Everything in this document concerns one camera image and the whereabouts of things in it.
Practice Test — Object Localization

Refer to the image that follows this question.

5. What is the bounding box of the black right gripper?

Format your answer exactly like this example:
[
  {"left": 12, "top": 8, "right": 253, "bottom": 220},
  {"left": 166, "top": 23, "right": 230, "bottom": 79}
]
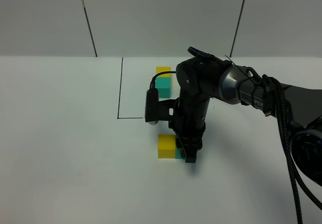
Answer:
[{"left": 169, "top": 97, "right": 210, "bottom": 163}]

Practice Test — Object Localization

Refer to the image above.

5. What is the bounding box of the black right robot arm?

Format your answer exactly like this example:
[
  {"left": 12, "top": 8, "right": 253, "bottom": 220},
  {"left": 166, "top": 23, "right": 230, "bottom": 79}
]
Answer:
[{"left": 176, "top": 47, "right": 321, "bottom": 184}]

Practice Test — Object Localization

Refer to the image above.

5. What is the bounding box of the teal template cube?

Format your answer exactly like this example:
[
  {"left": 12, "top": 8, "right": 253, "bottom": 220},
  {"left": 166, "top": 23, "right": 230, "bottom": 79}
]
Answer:
[{"left": 155, "top": 77, "right": 172, "bottom": 99}]

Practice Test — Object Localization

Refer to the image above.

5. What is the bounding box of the yellow template cube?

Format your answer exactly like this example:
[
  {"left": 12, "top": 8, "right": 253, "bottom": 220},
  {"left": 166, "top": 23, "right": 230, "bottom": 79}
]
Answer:
[{"left": 156, "top": 66, "right": 172, "bottom": 78}]

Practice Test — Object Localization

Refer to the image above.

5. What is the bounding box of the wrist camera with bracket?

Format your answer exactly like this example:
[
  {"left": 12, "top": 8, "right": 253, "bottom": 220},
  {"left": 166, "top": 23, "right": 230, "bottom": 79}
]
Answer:
[{"left": 145, "top": 88, "right": 176, "bottom": 125}]

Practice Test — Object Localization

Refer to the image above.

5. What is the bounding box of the black camera cable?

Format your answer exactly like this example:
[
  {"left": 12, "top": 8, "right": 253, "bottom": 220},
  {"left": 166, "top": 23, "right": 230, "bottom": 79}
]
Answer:
[{"left": 149, "top": 70, "right": 177, "bottom": 91}]

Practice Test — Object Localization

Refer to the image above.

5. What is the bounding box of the black braided cable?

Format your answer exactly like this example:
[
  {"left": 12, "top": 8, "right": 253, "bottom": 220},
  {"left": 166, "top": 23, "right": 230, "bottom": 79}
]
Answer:
[{"left": 261, "top": 74, "right": 322, "bottom": 224}]

